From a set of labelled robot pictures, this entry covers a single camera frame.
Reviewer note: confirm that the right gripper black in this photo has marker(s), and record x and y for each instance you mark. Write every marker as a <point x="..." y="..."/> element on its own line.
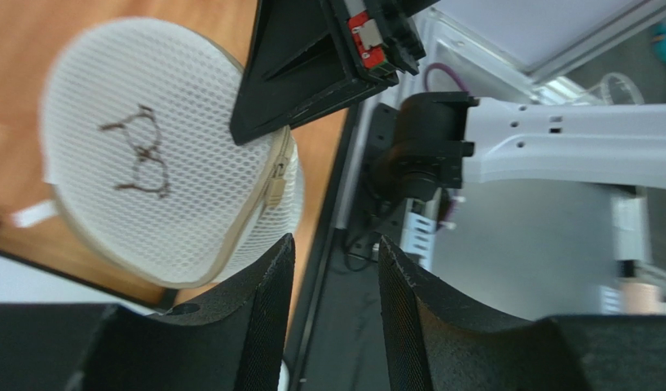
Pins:
<point x="310" y="58"/>

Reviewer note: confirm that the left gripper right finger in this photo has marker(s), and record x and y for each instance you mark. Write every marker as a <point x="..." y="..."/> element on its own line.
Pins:
<point x="438" y="338"/>

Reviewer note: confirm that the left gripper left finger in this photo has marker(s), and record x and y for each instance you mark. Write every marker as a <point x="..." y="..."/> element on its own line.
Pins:
<point x="228" y="338"/>

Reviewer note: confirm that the white mesh laundry bag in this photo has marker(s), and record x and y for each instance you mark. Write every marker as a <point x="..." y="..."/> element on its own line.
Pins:
<point x="136" y="147"/>

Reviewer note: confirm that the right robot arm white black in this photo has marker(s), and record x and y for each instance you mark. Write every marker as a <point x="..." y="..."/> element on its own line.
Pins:
<point x="446" y="139"/>

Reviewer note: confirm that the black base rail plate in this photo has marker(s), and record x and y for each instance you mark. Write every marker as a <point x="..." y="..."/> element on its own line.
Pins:
<point x="335" y="340"/>

